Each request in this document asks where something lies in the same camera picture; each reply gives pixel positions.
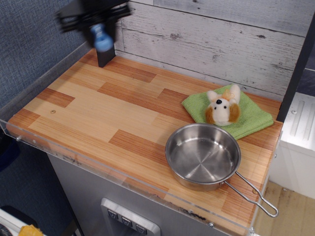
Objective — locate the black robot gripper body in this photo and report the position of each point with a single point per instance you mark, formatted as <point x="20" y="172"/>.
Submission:
<point x="81" y="14"/>

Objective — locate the green cloth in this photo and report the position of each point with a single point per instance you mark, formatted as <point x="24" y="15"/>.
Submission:
<point x="252" y="117"/>

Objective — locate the plush corgi dog toy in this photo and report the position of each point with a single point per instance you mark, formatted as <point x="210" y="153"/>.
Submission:
<point x="223" y="109"/>

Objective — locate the stainless steel pan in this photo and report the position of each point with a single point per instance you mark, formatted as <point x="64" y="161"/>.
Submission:
<point x="203" y="157"/>

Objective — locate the silver control panel with buttons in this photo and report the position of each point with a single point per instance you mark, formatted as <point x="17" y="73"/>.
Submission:
<point x="130" y="219"/>

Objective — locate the yellow object bottom left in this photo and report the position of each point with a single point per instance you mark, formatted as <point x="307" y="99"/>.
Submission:
<point x="30" y="230"/>

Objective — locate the white box at right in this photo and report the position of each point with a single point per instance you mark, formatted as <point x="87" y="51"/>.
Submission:
<point x="293" y="166"/>

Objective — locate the clear acrylic table guard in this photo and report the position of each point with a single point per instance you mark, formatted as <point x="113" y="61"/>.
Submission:
<point x="105" y="130"/>

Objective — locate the black vertical post left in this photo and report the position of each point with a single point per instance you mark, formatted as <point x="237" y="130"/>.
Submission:
<point x="105" y="57"/>

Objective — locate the black vertical post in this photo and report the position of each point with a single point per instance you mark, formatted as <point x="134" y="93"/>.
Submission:
<point x="298" y="72"/>
<point x="105" y="57"/>

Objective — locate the black vertical post right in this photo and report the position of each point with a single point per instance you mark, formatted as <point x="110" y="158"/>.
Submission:
<point x="298" y="72"/>

